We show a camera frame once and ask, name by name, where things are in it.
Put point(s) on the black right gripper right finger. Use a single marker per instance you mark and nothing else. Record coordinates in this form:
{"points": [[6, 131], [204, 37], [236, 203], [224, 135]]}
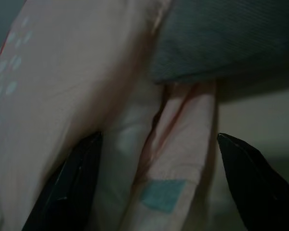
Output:
{"points": [[255, 183]]}

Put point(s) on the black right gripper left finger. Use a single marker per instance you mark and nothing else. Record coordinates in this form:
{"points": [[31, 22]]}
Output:
{"points": [[69, 183]]}

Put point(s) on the pink patterned pillow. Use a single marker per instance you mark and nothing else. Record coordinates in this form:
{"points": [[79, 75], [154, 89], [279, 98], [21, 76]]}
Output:
{"points": [[69, 79]]}

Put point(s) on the dark grey ribbed cushion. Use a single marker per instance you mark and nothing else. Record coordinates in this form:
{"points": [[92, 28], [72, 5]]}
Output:
{"points": [[221, 41]]}

